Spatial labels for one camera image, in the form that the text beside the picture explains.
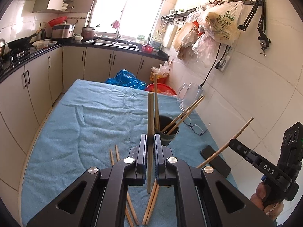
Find clear glass mug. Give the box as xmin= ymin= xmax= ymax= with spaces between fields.
xmin=177 ymin=83 xmax=204 ymax=111

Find blue plastic bag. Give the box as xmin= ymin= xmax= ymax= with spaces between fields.
xmin=105 ymin=69 xmax=147 ymax=91

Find brown clay pot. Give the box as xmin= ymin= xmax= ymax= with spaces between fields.
xmin=81 ymin=26 xmax=96 ymax=41

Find clear plastic bag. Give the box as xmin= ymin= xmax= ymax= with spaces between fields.
xmin=150 ymin=61 xmax=171 ymax=85

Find white bowls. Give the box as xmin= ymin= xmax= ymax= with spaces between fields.
xmin=32 ymin=40 xmax=58 ymax=49

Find dark grey chopstick holder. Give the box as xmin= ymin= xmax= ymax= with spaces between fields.
xmin=153 ymin=115 xmax=180 ymax=147

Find steel sink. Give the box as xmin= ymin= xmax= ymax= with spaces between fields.
xmin=86 ymin=39 xmax=141 ymax=51

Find black smartphone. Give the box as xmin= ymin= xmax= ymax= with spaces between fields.
xmin=200 ymin=145 xmax=232 ymax=178

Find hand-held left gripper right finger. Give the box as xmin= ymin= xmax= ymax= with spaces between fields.
xmin=154 ymin=134 xmax=276 ymax=227

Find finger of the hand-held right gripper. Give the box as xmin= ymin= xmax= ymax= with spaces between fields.
xmin=228 ymin=139 xmax=261 ymax=169

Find person's right hand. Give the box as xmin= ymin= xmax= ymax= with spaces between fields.
xmin=250 ymin=182 xmax=284 ymax=221

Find black wall shelf rack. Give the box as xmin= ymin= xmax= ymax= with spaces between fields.
xmin=161 ymin=9 xmax=199 ymax=26

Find kitchen window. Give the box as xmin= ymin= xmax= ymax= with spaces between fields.
xmin=89 ymin=0 xmax=171 ymax=42

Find silver rice cooker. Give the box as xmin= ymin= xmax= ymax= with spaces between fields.
xmin=51 ymin=24 xmax=75 ymax=41

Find dark-framed eyeglasses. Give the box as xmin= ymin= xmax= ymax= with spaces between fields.
xmin=183 ymin=117 xmax=209 ymax=136

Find white detergent bottle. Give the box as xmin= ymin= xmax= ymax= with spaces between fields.
xmin=152 ymin=35 xmax=163 ymax=52

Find steel pot with lid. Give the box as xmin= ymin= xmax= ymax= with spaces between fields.
xmin=0 ymin=38 xmax=7 ymax=58

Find black power cable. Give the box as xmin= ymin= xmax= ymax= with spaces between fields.
xmin=199 ymin=43 xmax=224 ymax=88

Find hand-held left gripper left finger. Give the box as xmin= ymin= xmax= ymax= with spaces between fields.
xmin=26 ymin=134 xmax=148 ymax=227

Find white bag of flatbread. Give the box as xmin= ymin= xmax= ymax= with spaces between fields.
xmin=197 ymin=1 xmax=243 ymax=46

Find chrome sink faucet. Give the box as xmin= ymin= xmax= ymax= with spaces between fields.
xmin=114 ymin=21 xmax=123 ymax=45

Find cluster of hanging plastic bags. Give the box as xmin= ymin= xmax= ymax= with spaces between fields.
xmin=171 ymin=3 xmax=222 ymax=68

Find red plastic strainer bowl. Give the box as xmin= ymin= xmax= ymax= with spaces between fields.
xmin=48 ymin=16 xmax=68 ymax=28

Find large red floor basin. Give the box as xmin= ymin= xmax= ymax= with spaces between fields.
xmin=145 ymin=83 xmax=177 ymax=96

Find white power strip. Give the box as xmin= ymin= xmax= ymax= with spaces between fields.
xmin=214 ymin=52 xmax=231 ymax=72

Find light blue towel cloth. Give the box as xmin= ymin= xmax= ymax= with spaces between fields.
xmin=21 ymin=79 xmax=239 ymax=227

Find black kitchen countertop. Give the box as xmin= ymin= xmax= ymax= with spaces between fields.
xmin=0 ymin=39 xmax=170 ymax=83

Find black frying pan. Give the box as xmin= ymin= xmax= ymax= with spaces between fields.
xmin=7 ymin=31 xmax=40 ymax=51

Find gas stove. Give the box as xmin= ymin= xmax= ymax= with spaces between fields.
xmin=0 ymin=48 xmax=32 ymax=70

